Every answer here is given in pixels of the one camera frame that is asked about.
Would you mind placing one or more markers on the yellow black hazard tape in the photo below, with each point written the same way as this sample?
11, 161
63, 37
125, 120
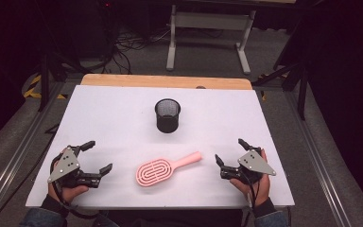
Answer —
31, 93

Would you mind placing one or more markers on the white board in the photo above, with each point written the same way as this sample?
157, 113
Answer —
107, 126

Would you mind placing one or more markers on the person's left hand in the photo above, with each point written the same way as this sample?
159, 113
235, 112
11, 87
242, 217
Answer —
66, 195

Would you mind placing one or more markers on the black metal stand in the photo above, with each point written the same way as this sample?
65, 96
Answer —
44, 88
302, 94

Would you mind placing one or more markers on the pink hairbrush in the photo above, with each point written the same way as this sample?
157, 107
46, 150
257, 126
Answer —
152, 171

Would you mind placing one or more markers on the grey metal table frame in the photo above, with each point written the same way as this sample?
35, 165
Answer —
212, 21

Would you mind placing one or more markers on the aluminium rail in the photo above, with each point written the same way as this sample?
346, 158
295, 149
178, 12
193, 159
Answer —
319, 164
12, 164

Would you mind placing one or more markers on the black mesh pen holder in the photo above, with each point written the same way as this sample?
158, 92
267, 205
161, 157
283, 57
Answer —
167, 121

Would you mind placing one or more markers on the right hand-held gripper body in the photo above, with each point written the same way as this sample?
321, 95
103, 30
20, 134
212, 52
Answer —
255, 164

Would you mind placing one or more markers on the person's right hand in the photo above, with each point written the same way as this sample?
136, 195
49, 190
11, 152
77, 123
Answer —
260, 190

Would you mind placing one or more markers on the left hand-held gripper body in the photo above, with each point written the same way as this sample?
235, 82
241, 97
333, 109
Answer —
66, 164

